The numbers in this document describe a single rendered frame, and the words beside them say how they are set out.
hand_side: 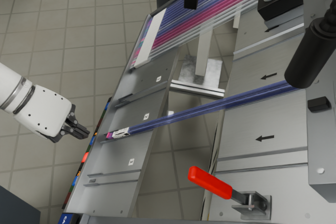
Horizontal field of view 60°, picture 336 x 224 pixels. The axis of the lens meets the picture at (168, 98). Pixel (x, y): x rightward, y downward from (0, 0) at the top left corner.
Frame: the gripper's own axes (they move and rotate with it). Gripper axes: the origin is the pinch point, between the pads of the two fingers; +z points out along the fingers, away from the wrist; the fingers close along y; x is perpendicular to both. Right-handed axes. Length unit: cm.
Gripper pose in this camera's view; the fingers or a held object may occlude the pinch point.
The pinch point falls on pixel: (79, 132)
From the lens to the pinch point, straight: 77.1
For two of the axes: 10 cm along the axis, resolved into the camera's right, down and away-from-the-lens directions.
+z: 6.8, 5.4, 5.0
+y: -2.4, 8.0, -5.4
